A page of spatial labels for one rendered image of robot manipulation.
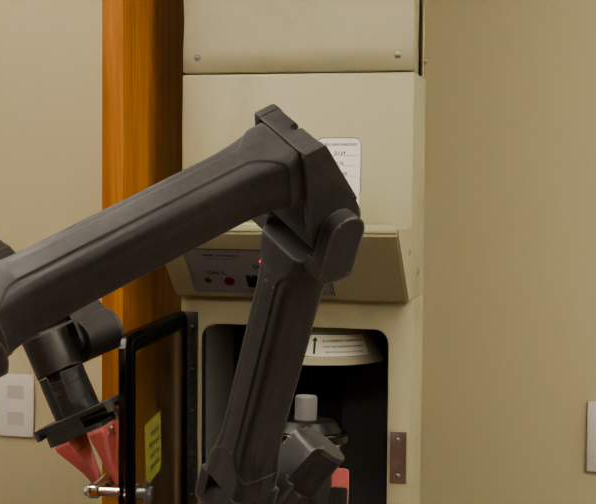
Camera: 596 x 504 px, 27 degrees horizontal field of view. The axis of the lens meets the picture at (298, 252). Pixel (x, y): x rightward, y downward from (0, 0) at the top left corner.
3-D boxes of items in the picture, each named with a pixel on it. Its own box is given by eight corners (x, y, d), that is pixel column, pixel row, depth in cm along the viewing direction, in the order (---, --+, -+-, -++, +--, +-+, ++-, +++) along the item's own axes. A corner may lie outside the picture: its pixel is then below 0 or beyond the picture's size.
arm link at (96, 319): (-16, 315, 156) (13, 278, 151) (52, 290, 165) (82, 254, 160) (36, 394, 154) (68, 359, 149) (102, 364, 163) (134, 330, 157)
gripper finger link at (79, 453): (94, 490, 157) (64, 421, 157) (145, 469, 155) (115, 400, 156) (77, 504, 150) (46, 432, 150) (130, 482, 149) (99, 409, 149)
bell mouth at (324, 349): (279, 347, 190) (279, 311, 189) (394, 351, 185) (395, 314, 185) (246, 363, 172) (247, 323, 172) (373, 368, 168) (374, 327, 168)
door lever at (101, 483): (147, 487, 155) (147, 466, 155) (126, 506, 146) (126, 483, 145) (105, 485, 156) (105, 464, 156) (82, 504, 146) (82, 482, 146)
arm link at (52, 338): (9, 340, 153) (36, 327, 149) (51, 323, 158) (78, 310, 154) (32, 392, 152) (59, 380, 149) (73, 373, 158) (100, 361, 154)
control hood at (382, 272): (179, 293, 173) (180, 221, 173) (412, 300, 165) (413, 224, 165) (150, 300, 162) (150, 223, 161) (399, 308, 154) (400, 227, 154)
